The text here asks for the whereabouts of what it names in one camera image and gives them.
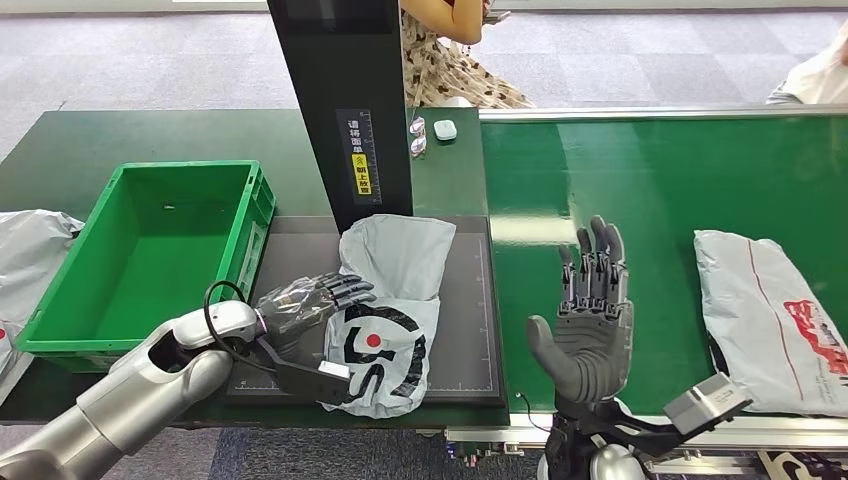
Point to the white package black print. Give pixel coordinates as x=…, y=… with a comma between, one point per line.
x=802, y=467

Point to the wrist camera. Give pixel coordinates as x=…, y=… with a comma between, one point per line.
x=311, y=384
x=705, y=404

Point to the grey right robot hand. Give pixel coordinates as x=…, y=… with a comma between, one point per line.
x=590, y=351

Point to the grey package black red logo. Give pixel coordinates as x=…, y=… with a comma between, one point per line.
x=397, y=278
x=4, y=344

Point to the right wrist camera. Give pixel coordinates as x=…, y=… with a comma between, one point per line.
x=705, y=404

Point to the clear eyeglasses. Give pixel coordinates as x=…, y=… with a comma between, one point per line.
x=417, y=136

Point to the black inbound scanner machine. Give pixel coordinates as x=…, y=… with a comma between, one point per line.
x=467, y=318

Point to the green plastic crate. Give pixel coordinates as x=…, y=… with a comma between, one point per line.
x=132, y=265

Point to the plain grey package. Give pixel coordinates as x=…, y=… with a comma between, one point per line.
x=30, y=258

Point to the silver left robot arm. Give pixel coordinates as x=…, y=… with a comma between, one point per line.
x=132, y=397

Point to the grey package red print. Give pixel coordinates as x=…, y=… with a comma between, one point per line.
x=762, y=318

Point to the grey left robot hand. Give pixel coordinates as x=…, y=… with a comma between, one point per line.
x=298, y=311

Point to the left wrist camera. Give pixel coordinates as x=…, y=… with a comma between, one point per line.
x=311, y=384

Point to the person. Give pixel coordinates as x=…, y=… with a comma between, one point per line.
x=815, y=83
x=450, y=73

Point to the green conveyor belt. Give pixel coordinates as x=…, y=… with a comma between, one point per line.
x=662, y=172

